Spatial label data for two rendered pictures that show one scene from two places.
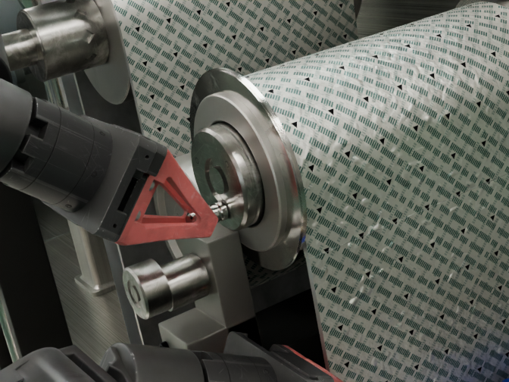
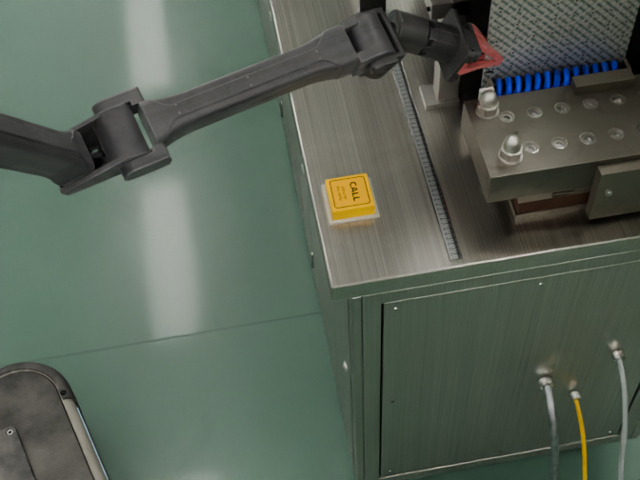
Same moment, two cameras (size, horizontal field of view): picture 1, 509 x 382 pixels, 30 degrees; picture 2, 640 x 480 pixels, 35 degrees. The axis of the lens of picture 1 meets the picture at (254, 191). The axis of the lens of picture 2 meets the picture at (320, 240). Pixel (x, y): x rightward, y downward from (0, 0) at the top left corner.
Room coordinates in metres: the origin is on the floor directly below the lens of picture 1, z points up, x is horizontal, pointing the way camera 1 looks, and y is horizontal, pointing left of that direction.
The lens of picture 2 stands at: (-0.60, -0.18, 2.22)
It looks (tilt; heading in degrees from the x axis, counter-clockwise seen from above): 54 degrees down; 21
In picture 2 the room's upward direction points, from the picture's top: 4 degrees counter-clockwise
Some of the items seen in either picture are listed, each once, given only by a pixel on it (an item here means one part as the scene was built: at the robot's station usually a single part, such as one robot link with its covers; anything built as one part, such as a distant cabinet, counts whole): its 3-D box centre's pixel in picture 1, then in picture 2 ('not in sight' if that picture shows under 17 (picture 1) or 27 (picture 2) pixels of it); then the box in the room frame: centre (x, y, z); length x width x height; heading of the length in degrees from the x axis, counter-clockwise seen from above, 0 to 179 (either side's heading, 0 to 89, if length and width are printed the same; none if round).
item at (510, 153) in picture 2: not in sight; (511, 146); (0.43, -0.10, 1.05); 0.04 x 0.04 x 0.04
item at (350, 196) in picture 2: not in sight; (350, 196); (0.38, 0.14, 0.91); 0.07 x 0.07 x 0.02; 27
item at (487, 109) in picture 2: not in sight; (488, 101); (0.51, -0.05, 1.05); 0.04 x 0.04 x 0.04
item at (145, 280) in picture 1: (146, 289); not in sight; (0.63, 0.09, 1.18); 0.04 x 0.02 x 0.04; 27
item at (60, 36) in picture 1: (62, 37); not in sight; (0.84, 0.14, 1.33); 0.06 x 0.06 x 0.06; 27
